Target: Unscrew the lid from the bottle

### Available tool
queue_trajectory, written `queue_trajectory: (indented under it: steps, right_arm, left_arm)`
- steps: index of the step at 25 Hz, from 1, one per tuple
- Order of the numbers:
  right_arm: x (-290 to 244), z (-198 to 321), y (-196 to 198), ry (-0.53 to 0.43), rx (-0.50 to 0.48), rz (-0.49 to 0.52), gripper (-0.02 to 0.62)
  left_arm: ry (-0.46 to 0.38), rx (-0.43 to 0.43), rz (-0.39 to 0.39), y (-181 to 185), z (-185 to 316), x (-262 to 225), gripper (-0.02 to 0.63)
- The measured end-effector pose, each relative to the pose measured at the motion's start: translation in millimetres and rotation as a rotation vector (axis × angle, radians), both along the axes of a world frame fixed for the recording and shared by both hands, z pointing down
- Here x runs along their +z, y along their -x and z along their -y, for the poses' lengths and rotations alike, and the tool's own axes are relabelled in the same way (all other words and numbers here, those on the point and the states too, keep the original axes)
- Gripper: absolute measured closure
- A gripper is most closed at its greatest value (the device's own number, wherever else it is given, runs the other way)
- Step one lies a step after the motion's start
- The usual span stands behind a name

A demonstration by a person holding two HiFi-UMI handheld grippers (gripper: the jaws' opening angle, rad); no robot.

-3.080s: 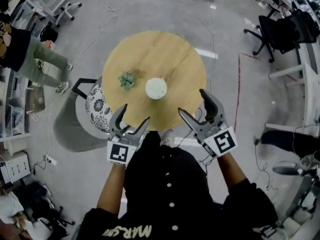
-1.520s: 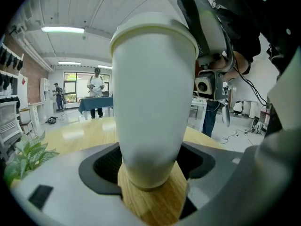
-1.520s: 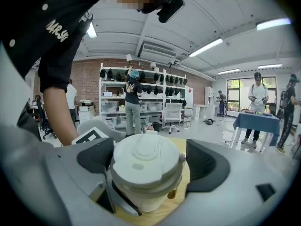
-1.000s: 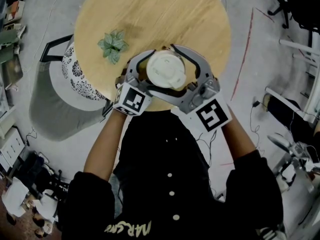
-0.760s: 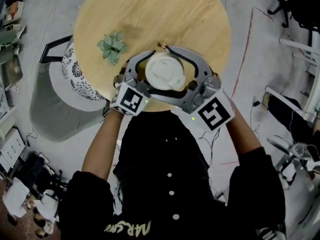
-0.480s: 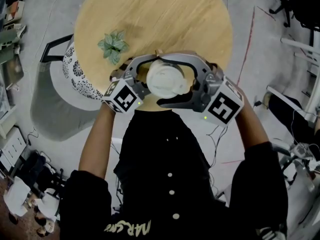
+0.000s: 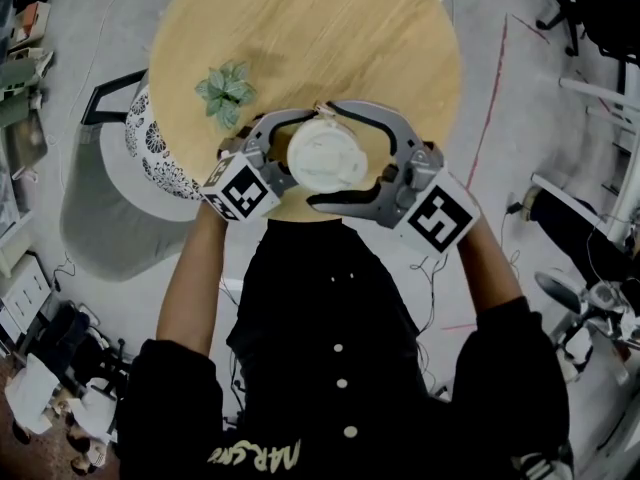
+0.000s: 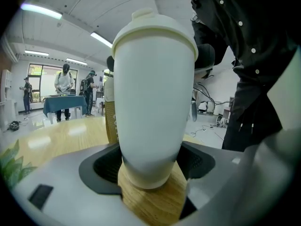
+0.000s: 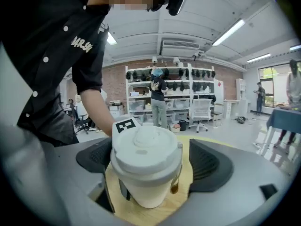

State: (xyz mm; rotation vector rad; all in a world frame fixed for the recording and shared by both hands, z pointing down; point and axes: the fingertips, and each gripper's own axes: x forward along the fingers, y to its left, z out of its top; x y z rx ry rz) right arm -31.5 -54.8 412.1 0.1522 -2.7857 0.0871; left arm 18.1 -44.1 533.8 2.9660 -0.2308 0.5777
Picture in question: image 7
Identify black office chair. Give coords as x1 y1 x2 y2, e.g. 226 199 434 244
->
522 0 640 95

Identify white drawer cabinet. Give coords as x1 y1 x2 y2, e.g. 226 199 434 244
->
0 251 53 345

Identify black metal chair frame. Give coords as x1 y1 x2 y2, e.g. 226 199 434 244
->
81 69 150 127

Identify person's right forearm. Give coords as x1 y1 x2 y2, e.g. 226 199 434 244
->
456 217 532 315

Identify small green leafy plant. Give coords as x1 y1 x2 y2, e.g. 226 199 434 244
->
194 59 259 132

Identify person's black buttoned jacket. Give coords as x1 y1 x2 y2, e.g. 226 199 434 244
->
116 217 572 480

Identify person's striped shoe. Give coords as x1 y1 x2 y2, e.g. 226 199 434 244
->
509 446 575 480

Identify cardboard box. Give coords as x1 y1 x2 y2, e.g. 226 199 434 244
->
9 0 53 49

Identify white floral patterned cushion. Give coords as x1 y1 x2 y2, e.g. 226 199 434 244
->
124 84 206 222

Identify black floor cable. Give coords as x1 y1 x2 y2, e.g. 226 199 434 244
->
409 255 451 334

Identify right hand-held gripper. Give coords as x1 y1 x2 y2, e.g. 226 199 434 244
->
306 99 482 258

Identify person's left forearm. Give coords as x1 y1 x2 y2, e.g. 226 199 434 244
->
155 201 232 358

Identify white round bottle lid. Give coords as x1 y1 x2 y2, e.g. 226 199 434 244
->
286 119 369 183

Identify grey upholstered chair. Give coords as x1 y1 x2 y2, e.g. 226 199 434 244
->
59 117 202 283

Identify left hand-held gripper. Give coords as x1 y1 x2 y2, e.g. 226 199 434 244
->
201 108 322 225

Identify white metal desk frame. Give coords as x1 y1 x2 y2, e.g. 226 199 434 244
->
530 75 640 250

